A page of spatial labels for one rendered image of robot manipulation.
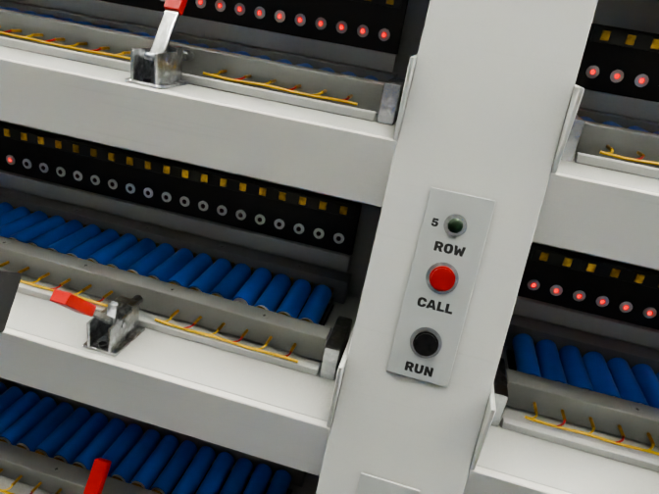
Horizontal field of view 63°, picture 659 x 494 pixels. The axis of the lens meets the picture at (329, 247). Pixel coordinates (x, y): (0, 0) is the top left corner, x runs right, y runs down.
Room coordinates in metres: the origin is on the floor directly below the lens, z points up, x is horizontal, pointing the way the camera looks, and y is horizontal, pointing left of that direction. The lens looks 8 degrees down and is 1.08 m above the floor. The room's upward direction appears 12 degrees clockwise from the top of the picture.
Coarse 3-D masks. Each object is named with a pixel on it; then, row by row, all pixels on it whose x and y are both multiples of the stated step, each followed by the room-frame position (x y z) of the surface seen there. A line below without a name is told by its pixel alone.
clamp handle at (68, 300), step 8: (56, 296) 0.32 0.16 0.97; (64, 296) 0.32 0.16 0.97; (72, 296) 0.32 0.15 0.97; (64, 304) 0.32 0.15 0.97; (72, 304) 0.33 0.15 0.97; (80, 304) 0.33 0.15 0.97; (88, 304) 0.34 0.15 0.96; (112, 304) 0.38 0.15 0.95; (80, 312) 0.34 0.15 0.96; (88, 312) 0.34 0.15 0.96; (96, 312) 0.36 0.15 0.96; (112, 312) 0.38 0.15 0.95; (104, 320) 0.37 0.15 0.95; (112, 320) 0.38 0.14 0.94
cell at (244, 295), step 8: (256, 272) 0.50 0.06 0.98; (264, 272) 0.50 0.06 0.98; (248, 280) 0.48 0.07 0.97; (256, 280) 0.48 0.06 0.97; (264, 280) 0.49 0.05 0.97; (240, 288) 0.47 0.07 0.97; (248, 288) 0.46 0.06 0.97; (256, 288) 0.47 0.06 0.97; (264, 288) 0.49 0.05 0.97; (240, 296) 0.45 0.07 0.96; (248, 296) 0.45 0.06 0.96; (256, 296) 0.47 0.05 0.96; (248, 304) 0.45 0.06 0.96
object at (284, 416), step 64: (64, 192) 0.57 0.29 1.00; (320, 256) 0.52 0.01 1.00; (64, 320) 0.41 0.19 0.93; (64, 384) 0.38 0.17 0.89; (128, 384) 0.37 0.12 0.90; (192, 384) 0.36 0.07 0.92; (256, 384) 0.37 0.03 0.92; (320, 384) 0.38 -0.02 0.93; (256, 448) 0.36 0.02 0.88; (320, 448) 0.35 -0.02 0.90
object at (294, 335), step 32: (0, 256) 0.45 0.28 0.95; (32, 256) 0.45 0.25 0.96; (64, 256) 0.46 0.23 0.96; (96, 288) 0.44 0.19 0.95; (128, 288) 0.43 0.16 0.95; (160, 288) 0.43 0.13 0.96; (160, 320) 0.41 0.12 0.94; (192, 320) 0.43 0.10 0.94; (224, 320) 0.42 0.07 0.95; (256, 320) 0.41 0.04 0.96; (288, 320) 0.42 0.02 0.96; (320, 352) 0.41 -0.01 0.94
